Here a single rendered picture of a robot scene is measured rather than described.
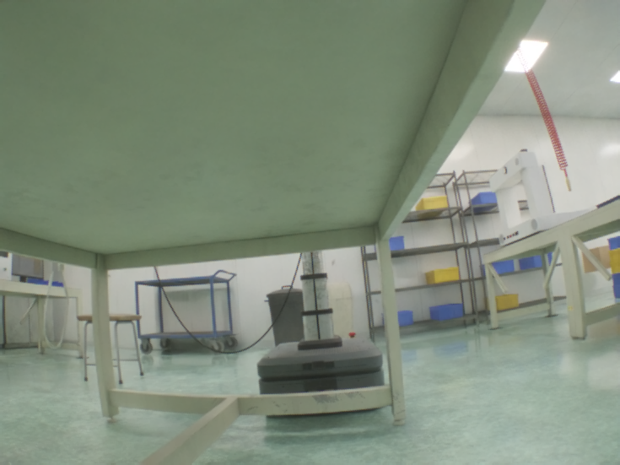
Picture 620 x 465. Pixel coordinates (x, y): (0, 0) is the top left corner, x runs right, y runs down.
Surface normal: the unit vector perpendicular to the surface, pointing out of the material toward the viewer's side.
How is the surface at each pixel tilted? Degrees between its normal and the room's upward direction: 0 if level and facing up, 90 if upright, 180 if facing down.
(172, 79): 180
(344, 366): 90
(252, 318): 90
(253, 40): 180
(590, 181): 90
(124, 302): 90
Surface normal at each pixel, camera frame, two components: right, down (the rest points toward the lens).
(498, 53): 0.09, 0.97
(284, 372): -0.06, -0.20
